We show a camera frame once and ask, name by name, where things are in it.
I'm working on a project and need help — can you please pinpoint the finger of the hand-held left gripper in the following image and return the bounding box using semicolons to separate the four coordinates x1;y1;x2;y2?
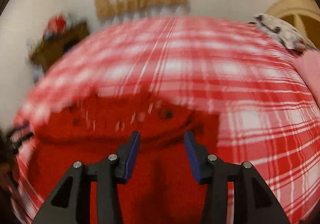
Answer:
5;126;34;146

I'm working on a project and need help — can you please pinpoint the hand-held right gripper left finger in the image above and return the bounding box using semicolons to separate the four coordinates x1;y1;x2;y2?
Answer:
31;130;141;224

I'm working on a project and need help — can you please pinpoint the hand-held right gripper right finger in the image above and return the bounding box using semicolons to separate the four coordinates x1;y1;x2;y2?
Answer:
184;130;292;224

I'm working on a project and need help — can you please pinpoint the red embroidered knit sweater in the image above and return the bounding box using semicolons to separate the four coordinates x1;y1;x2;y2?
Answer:
32;92;234;224

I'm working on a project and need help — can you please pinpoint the red plaid bed sheet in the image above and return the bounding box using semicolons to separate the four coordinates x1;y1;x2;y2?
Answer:
10;16;320;224

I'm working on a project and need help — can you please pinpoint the brown wooden desk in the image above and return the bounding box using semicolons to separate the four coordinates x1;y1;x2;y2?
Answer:
29;21;90;73

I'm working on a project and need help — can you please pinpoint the red gift box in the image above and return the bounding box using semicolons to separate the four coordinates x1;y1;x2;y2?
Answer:
45;15;67;38

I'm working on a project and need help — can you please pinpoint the grey patterned pillow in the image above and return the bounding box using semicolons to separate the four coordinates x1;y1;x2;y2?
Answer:
252;14;318;55

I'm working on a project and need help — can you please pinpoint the cream wooden headboard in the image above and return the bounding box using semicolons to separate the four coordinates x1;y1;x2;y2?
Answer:
265;0;320;46

